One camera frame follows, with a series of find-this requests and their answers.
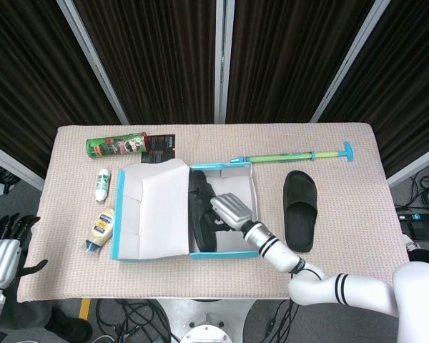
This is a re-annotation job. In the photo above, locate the light blue shoe box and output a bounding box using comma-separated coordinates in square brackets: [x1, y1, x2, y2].
[109, 158, 260, 261]

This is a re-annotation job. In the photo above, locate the mayonnaise squeeze bottle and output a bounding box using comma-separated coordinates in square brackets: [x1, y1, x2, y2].
[84, 208, 116, 255]

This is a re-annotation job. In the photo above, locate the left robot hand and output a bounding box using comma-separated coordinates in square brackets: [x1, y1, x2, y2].
[0, 213, 49, 289]

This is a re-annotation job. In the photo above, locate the small white green bottle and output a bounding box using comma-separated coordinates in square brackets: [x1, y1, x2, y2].
[94, 169, 112, 204]

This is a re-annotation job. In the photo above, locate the green blue water pump toy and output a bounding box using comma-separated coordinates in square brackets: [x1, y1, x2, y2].
[228, 141, 355, 166]

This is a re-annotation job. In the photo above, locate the grey metal frame post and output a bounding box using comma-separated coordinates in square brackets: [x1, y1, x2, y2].
[56, 0, 130, 125]
[309, 0, 393, 122]
[386, 142, 429, 189]
[0, 139, 46, 190]
[214, 0, 236, 124]

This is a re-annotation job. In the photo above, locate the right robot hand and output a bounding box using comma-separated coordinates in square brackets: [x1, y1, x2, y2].
[209, 192, 255, 230]

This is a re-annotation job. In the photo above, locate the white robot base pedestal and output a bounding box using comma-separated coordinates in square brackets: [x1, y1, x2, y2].
[157, 298, 257, 343]

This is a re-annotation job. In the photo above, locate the green chips can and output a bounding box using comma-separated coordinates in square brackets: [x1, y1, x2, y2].
[85, 131, 147, 160]

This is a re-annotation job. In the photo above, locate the black red snack packet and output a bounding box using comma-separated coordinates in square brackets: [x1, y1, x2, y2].
[141, 133, 176, 161]

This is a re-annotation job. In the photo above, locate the black slipper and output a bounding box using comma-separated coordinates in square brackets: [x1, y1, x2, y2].
[188, 170, 219, 252]
[283, 170, 318, 253]

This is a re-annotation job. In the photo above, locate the black cable with plug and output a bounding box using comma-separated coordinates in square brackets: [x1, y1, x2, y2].
[266, 299, 301, 339]

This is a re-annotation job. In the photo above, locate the dark brown pleated curtain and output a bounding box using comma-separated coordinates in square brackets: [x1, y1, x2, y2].
[0, 0, 122, 179]
[320, 0, 429, 179]
[225, 0, 376, 124]
[73, 0, 218, 125]

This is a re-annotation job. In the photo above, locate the beige woven table cloth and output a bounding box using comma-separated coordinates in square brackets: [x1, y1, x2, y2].
[16, 123, 418, 304]

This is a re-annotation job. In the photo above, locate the black foot pedal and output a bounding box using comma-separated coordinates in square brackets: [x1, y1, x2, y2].
[409, 221, 429, 239]

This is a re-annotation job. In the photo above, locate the black floor cable bundle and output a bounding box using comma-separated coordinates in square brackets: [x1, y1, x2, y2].
[395, 164, 429, 212]
[0, 159, 22, 196]
[94, 299, 172, 343]

